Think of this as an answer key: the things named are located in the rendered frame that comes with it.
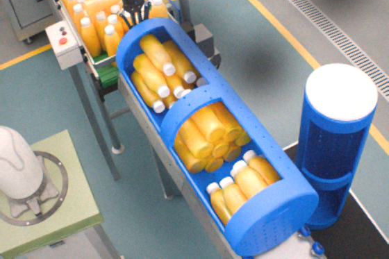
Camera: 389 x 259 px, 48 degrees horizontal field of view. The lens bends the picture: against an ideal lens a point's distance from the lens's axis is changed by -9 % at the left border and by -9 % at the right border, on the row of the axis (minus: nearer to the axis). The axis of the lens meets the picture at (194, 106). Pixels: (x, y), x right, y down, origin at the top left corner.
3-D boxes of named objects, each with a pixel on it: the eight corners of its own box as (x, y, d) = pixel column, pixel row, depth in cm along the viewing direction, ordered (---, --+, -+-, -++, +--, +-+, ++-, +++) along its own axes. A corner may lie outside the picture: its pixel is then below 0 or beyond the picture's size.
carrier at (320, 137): (281, 191, 240) (298, 237, 222) (293, 73, 174) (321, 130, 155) (330, 176, 242) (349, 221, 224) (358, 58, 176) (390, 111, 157)
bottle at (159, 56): (139, 51, 176) (160, 79, 165) (137, 37, 171) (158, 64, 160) (156, 44, 178) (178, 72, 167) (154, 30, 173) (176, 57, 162)
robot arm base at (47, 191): (17, 229, 137) (10, 222, 132) (-2, 179, 149) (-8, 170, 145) (65, 205, 141) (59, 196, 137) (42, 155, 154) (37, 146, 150)
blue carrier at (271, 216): (241, 268, 136) (228, 236, 114) (128, 89, 189) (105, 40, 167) (318, 219, 140) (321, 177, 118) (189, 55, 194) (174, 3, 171)
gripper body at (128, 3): (137, -18, 164) (142, 2, 171) (116, -9, 162) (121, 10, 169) (146, -8, 159) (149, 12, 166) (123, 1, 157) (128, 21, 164)
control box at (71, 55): (62, 71, 191) (55, 53, 183) (51, 44, 203) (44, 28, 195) (83, 60, 193) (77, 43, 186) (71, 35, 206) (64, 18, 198)
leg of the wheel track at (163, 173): (167, 201, 260) (147, 133, 213) (162, 194, 264) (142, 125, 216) (176, 196, 262) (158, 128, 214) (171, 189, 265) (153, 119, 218)
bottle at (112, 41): (127, 64, 204) (119, 33, 190) (112, 69, 203) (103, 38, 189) (123, 54, 208) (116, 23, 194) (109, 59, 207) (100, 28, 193)
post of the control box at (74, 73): (114, 180, 272) (63, 57, 197) (112, 176, 275) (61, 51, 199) (120, 178, 273) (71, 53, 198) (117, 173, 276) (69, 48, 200)
